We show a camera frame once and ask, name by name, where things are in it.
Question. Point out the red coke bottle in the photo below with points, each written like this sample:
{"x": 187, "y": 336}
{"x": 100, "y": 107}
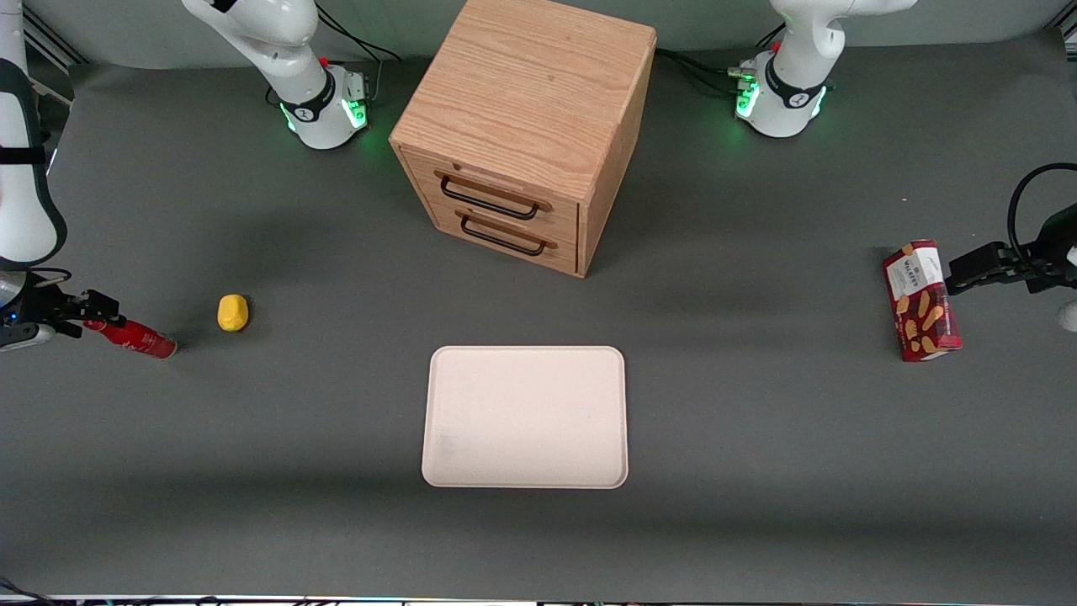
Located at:
{"x": 143, "y": 339}

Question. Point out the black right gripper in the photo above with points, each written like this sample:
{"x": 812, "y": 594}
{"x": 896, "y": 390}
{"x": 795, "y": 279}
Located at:
{"x": 42, "y": 306}

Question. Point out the wooden drawer front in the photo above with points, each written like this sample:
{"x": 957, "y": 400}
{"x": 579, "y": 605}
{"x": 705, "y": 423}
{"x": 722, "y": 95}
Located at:
{"x": 565, "y": 255}
{"x": 565, "y": 217}

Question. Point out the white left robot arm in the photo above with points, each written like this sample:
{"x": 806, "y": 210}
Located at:
{"x": 787, "y": 101}

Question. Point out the yellow lemon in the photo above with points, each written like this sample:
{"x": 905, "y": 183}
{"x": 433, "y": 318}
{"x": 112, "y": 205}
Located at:
{"x": 233, "y": 313}

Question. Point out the red shortbread cookie box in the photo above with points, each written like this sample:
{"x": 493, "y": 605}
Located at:
{"x": 921, "y": 311}

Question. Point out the cream plastic tray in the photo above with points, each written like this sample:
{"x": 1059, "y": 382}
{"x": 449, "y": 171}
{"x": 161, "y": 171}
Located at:
{"x": 526, "y": 417}

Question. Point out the wooden drawer cabinet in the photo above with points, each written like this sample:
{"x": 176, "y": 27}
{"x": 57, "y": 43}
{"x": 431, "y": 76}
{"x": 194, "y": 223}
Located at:
{"x": 530, "y": 84}

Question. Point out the aluminium frame rail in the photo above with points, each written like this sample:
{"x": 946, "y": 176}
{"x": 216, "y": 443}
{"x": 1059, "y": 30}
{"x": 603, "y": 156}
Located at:
{"x": 1069, "y": 32}
{"x": 59, "y": 42}

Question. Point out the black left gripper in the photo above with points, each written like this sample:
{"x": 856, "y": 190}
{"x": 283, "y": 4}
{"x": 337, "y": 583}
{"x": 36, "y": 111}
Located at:
{"x": 1046, "y": 257}

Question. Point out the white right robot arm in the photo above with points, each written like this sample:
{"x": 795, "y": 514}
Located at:
{"x": 311, "y": 109}

